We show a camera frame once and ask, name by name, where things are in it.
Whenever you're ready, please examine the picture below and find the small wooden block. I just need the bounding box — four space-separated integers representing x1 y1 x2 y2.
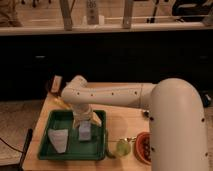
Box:
51 75 62 93

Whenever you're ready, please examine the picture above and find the red bowl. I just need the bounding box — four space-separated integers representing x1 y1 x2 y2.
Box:
134 132 151 165

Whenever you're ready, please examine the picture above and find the black cable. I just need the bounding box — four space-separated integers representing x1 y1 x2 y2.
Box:
0 128 34 171

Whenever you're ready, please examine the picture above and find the green round cup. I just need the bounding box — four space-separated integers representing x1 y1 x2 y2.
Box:
115 139 131 157

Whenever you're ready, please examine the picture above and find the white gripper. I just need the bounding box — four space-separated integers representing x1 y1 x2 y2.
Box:
72 106 92 129

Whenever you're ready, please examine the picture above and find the light blue sponge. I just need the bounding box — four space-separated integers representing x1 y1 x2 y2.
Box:
79 121 91 141

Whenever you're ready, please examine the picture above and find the white crumpled cloth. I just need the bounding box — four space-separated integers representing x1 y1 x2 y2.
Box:
48 129 68 153

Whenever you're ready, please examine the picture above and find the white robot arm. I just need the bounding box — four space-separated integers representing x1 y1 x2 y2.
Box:
61 76 210 171

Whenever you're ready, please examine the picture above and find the white wooden frame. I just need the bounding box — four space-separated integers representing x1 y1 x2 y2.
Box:
0 0 213 35

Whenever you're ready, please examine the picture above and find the green plastic tray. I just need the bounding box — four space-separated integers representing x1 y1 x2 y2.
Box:
37 110 106 161

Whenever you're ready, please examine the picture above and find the yellow wooden stick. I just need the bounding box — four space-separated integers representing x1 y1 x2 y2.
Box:
54 97 71 110

